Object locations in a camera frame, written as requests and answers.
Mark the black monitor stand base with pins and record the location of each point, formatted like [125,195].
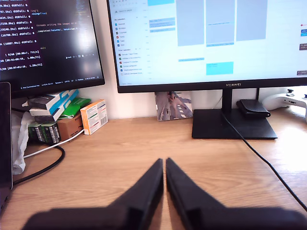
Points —
[216,127]

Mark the street photo postcard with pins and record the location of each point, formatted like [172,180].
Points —
[172,107]

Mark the orange white medicine box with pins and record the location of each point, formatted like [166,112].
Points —
[93,117]

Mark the brown cardboard box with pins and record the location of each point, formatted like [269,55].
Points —
[69,129]

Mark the small black leather wallet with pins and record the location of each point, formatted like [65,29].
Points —
[253,109]

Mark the green black battery pack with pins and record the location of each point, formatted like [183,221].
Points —
[35,133]
[50,133]

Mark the green packet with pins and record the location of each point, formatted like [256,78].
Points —
[74,107]

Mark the white blue flat box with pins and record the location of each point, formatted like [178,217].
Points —
[55,113]
[51,99]

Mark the white plastic bag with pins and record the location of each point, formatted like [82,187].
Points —
[20,143]

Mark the white game controller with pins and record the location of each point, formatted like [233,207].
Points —
[285,101]

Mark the dark laptop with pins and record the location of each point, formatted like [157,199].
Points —
[5,143]

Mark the black Huawei computer monitor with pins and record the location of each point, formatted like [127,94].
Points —
[216,52]

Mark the dark terminal computer monitor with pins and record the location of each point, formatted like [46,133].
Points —
[48,36]

